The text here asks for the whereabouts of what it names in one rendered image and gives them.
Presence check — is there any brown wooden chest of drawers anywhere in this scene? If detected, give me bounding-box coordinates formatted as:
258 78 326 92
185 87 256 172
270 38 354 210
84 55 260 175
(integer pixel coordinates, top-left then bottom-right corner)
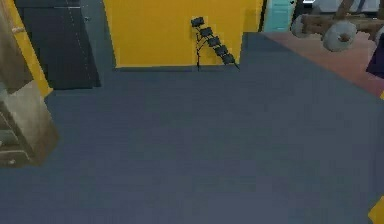
0 80 60 169

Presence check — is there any teal room door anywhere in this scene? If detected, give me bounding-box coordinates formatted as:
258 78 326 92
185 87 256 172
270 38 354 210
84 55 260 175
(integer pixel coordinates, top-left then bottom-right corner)
263 0 296 33

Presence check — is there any black tiered ladder rack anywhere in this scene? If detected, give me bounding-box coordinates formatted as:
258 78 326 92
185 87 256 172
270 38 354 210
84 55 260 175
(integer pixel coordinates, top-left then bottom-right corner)
190 16 240 72

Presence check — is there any black room door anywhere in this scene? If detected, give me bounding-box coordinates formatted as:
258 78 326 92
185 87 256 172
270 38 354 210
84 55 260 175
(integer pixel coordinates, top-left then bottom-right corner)
13 0 102 91

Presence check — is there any dark purple furniture corner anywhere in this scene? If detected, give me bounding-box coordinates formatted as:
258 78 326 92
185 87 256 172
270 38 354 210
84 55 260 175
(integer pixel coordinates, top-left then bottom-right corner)
365 42 384 80

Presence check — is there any brown wooden cupboard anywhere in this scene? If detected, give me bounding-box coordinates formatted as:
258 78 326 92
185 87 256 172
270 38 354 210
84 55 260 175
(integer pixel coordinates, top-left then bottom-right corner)
0 0 35 95

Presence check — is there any brown wooden wheeled table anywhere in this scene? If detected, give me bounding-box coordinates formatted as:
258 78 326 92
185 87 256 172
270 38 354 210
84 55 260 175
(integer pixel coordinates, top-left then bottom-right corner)
291 0 384 53

